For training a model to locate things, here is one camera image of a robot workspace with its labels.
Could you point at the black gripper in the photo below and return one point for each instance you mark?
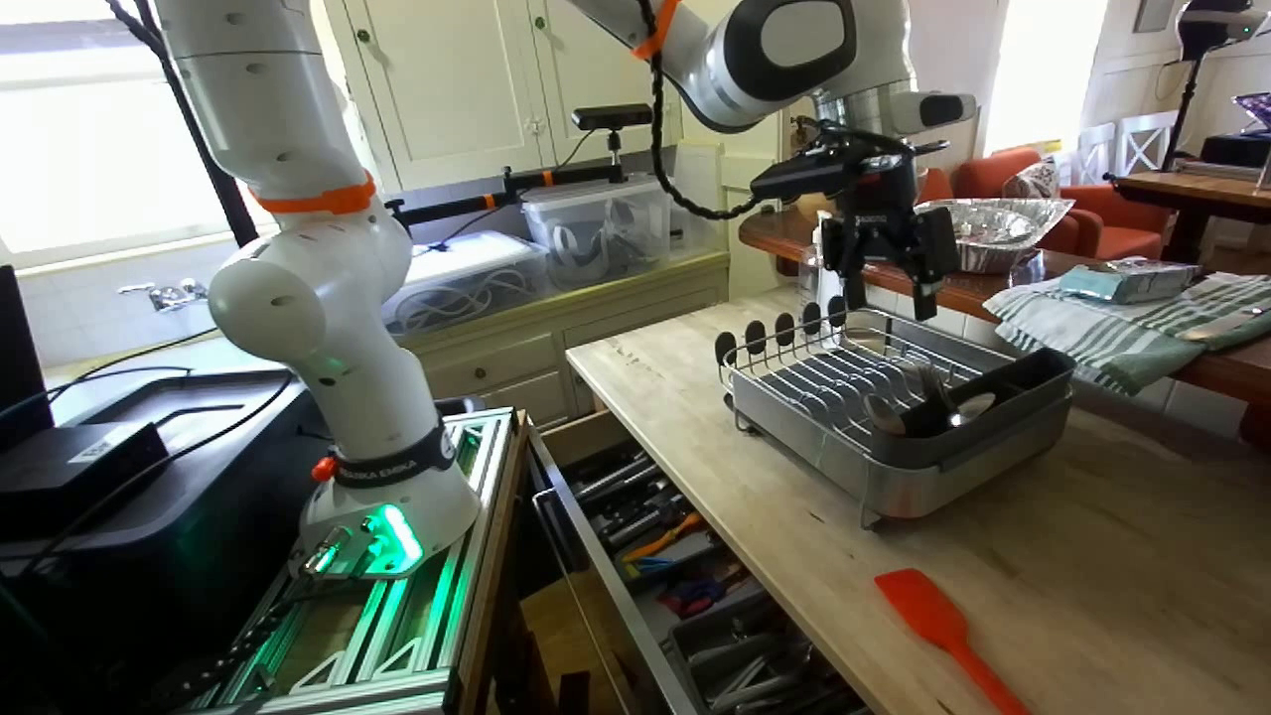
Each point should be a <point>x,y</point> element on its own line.
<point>884,191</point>

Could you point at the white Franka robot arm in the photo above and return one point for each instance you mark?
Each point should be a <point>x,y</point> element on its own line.
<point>320,291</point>

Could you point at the aluminium foil tray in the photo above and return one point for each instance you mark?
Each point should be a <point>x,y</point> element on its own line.
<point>1006,233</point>

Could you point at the grey dish rack tray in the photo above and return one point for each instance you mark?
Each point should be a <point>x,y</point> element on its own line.
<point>900,450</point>

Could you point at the red sofa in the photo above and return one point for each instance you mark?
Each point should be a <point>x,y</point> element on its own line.
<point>1115,219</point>

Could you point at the blue folded cloth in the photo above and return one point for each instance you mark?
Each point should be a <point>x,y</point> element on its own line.
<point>1124,282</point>

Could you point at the green striped dish towel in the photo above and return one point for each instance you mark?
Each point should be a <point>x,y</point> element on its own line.
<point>1124,340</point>

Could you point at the clear plastic storage bin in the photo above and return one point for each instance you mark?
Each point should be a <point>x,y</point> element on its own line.
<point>597,223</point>

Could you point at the red silicone spatula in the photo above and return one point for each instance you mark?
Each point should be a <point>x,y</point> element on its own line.
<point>928,613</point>

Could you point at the black bar with orange clamps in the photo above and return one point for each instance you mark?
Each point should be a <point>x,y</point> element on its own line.
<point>528,184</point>

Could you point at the open kitchen drawer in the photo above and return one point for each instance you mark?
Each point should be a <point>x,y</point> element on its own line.
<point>687,599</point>

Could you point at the large black equipment box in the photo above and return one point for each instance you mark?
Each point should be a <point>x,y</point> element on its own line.
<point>161,568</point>

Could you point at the small flat black box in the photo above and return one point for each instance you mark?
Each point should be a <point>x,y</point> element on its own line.
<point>79,469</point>

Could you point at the black monitor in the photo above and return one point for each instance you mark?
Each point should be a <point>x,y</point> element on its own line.
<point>16,360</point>

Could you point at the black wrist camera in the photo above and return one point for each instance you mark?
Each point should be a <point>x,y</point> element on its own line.
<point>808,174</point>

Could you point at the black camera on stand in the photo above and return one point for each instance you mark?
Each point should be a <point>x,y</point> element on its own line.
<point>614,115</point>

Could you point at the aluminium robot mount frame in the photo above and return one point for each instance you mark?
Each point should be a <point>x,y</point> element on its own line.
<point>400,648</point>

